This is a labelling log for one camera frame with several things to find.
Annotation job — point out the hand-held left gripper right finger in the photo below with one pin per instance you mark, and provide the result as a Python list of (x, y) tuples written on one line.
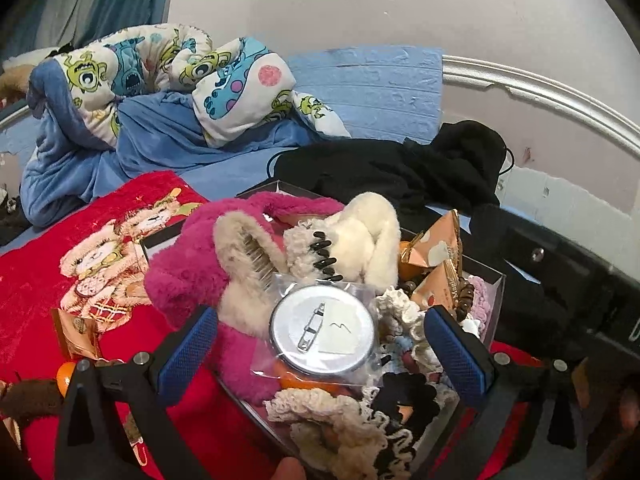
[(455, 357)]

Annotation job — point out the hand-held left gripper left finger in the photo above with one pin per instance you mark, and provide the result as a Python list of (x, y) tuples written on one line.
[(187, 357)]

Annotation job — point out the clear plastic tray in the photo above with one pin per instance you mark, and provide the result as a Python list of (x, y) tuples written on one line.
[(495, 305)]

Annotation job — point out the round silver badge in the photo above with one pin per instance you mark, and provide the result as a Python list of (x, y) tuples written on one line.
[(320, 340)]

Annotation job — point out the brown fuzzy scrunchie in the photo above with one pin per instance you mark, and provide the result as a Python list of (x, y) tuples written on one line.
[(30, 397)]

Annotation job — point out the person's left hand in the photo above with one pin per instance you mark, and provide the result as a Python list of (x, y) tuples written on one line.
[(289, 470)]

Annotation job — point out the light blue scrunchie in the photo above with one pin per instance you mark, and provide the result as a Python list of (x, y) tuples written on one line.
[(400, 347)]

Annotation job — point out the orange snack packet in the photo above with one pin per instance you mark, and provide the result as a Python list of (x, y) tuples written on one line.
[(435, 290), (80, 332), (440, 240)]

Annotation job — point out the pink scrunchie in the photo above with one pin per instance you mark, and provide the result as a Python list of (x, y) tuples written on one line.
[(480, 290)]

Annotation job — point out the white crochet scrunchie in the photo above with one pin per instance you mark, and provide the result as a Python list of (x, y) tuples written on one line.
[(400, 310)]

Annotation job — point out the black and white lace scrunchie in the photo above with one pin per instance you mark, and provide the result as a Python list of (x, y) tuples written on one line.
[(395, 445)]

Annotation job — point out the pink plush headband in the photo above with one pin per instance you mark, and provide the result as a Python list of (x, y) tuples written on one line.
[(200, 250)]

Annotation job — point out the beige fuzzy hair clip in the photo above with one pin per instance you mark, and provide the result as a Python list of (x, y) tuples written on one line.
[(225, 240)]

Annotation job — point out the cream crochet scrunchie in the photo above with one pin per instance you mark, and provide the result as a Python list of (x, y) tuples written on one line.
[(310, 405)]

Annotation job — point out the cream fuzzy hair claw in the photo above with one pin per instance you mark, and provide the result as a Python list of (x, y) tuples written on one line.
[(365, 240)]

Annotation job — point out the sherpa hair claw black teeth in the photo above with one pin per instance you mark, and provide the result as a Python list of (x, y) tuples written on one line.
[(300, 250)]

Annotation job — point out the red bear printed blanket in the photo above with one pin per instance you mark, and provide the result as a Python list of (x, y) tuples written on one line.
[(30, 280)]

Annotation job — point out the black knit garment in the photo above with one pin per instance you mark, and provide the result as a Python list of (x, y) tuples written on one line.
[(400, 170)]

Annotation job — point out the black lace garment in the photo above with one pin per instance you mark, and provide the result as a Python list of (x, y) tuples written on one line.
[(7, 225)]

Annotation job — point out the blue bed sheet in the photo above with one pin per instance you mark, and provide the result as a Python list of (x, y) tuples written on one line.
[(165, 135)]

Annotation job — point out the white moulded headboard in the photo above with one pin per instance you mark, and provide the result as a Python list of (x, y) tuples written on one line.
[(550, 92)]

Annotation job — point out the cartoon monster printed blanket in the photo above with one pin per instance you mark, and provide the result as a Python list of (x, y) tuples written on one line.
[(135, 60)]

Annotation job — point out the brown plush toy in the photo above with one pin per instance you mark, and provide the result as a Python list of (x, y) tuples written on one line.
[(12, 82)]

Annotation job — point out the white plush pillow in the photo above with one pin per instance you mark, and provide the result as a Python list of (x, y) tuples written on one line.
[(25, 57)]

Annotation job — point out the blue curtain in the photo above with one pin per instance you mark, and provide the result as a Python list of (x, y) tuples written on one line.
[(125, 0)]

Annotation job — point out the blue foam wall panel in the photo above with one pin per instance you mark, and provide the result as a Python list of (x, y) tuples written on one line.
[(380, 90)]

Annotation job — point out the metal bed rail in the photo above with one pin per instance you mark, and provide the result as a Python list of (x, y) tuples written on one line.
[(12, 115)]

